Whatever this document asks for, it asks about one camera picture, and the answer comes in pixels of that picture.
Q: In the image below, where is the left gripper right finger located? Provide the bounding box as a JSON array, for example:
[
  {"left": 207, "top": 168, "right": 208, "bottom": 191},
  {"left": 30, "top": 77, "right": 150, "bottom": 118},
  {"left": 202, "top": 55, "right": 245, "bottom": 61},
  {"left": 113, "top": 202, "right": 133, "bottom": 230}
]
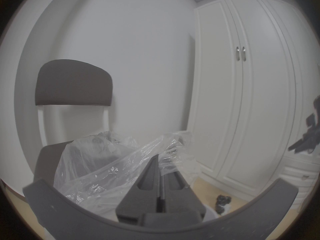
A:
[{"left": 160, "top": 170, "right": 206, "bottom": 222}]

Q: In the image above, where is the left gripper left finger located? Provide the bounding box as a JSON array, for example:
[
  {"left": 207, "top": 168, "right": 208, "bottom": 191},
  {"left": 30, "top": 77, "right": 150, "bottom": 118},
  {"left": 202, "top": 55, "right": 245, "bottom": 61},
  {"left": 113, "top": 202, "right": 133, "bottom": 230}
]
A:
[{"left": 116, "top": 154, "right": 161, "bottom": 222}]

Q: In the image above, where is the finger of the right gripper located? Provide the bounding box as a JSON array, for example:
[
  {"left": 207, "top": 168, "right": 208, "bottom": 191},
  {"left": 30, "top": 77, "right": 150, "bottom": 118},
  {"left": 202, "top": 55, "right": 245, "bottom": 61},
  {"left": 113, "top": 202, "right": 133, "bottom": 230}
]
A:
[{"left": 288, "top": 138, "right": 306, "bottom": 153}]

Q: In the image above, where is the clear plastic bag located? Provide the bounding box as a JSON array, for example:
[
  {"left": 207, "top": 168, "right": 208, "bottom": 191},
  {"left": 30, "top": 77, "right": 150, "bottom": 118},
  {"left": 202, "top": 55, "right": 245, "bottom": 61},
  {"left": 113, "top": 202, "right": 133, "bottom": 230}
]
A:
[{"left": 53, "top": 130, "right": 201, "bottom": 216}]

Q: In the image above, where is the crumpled black plastic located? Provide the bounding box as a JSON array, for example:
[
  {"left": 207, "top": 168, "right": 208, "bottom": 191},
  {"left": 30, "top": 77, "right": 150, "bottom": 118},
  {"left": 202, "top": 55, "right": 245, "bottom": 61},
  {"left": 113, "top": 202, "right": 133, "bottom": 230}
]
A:
[{"left": 215, "top": 194, "right": 232, "bottom": 215}]

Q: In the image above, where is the white wardrobe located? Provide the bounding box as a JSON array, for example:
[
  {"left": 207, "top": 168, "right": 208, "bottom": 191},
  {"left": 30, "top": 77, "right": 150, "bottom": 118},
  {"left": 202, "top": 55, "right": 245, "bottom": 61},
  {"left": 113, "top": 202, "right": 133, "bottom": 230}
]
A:
[{"left": 187, "top": 0, "right": 320, "bottom": 201}]

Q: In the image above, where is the dark grey white-framed chair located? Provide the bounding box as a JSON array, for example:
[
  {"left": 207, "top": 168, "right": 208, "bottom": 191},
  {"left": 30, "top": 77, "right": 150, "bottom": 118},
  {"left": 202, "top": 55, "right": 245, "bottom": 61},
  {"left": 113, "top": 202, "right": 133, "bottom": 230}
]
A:
[{"left": 33, "top": 59, "right": 187, "bottom": 193}]

